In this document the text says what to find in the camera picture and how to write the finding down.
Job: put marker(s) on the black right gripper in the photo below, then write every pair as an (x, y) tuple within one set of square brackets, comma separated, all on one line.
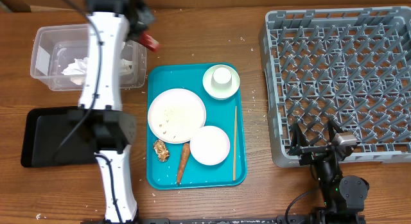
[(297, 144)]

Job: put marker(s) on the orange carrot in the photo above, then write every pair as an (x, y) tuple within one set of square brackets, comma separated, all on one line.
[(183, 161)]

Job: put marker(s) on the large white plate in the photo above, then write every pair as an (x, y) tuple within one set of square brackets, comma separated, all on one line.
[(195, 113)]

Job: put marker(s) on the pile of rice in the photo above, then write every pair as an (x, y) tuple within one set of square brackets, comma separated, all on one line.
[(173, 119)]

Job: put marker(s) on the brown walnut food scrap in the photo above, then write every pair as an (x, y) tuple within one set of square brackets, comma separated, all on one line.
[(161, 150)]

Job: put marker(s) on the red snack wrapper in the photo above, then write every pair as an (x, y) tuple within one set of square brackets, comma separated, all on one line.
[(148, 42)]

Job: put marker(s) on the white napkin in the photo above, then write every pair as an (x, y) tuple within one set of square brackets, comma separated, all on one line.
[(78, 68)]

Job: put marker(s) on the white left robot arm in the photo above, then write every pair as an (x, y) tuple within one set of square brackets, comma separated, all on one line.
[(107, 129)]

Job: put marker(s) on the grey dishwasher rack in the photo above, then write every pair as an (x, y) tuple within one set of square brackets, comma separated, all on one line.
[(350, 65)]

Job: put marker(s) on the wooden chopstick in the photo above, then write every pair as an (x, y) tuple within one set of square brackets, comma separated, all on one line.
[(234, 143)]

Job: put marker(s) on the pale green saucer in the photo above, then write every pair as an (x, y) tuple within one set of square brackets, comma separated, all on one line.
[(220, 93)]

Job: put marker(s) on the small white plate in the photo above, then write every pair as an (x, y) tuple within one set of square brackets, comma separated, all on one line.
[(210, 145)]

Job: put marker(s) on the white upturned cup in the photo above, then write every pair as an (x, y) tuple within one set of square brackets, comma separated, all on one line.
[(222, 77)]

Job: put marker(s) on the teal serving tray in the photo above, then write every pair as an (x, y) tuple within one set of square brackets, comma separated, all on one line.
[(220, 113)]

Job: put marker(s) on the black tray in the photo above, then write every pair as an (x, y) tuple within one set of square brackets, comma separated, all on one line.
[(45, 129)]

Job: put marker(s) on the clear plastic bin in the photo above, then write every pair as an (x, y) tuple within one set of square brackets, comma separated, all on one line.
[(55, 47)]

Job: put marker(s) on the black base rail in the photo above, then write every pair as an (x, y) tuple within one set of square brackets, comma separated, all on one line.
[(224, 221)]

